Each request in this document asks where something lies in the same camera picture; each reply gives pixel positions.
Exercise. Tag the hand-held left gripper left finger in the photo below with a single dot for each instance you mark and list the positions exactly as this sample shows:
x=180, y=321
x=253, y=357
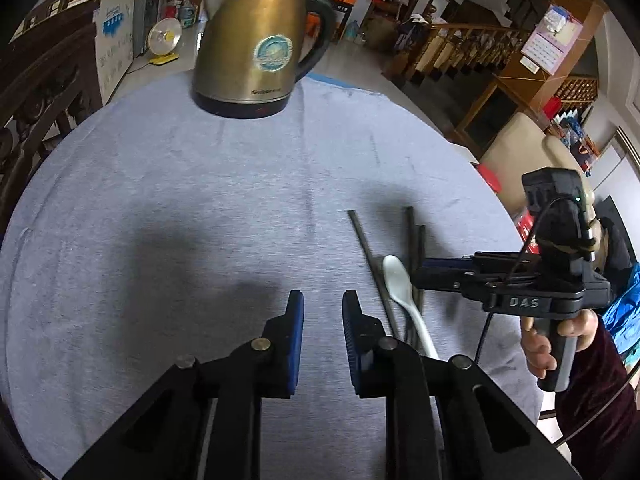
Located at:
x=295, y=340

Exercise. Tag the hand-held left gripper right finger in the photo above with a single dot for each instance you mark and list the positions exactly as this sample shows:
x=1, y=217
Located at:
x=351, y=340

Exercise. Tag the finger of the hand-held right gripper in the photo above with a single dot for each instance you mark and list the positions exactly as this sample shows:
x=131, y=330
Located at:
x=450, y=275

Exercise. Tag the black chopstick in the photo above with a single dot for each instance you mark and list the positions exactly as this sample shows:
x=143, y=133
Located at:
x=367, y=255
x=421, y=240
x=410, y=230

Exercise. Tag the white ceramic spoon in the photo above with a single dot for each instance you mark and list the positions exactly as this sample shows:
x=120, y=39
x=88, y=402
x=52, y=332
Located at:
x=397, y=280

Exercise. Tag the person's right forearm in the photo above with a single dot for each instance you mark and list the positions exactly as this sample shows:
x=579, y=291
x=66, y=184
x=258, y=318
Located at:
x=595, y=395

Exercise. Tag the person's right hand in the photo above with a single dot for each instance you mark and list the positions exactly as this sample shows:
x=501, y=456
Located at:
x=537, y=350

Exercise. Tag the red plastic child chair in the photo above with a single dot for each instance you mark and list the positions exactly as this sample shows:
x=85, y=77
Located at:
x=525, y=230

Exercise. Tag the blue jacket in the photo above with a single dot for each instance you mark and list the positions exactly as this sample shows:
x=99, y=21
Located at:
x=625, y=310

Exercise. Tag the blue-grey table cloth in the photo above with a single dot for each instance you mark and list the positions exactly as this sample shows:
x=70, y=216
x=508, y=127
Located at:
x=175, y=210

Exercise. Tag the wooden staircase railing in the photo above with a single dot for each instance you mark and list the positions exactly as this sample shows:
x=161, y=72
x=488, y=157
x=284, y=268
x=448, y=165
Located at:
x=465, y=47

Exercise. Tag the clear water jug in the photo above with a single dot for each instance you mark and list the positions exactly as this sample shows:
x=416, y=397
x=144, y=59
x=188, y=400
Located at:
x=352, y=32

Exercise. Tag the dark wooden side table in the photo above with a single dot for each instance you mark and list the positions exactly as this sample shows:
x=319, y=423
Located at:
x=342, y=10

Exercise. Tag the gold electric kettle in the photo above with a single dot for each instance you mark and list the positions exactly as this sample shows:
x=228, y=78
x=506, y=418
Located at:
x=250, y=35

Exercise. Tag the yellow electric fan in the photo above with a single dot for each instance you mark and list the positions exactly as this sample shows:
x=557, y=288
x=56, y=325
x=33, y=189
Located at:
x=164, y=40

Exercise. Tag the white chest freezer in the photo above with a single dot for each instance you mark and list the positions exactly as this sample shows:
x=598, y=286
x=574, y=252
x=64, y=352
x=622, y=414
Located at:
x=117, y=35

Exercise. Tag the pink wall calendar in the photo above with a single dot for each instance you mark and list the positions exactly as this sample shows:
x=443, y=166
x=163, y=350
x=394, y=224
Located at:
x=550, y=40

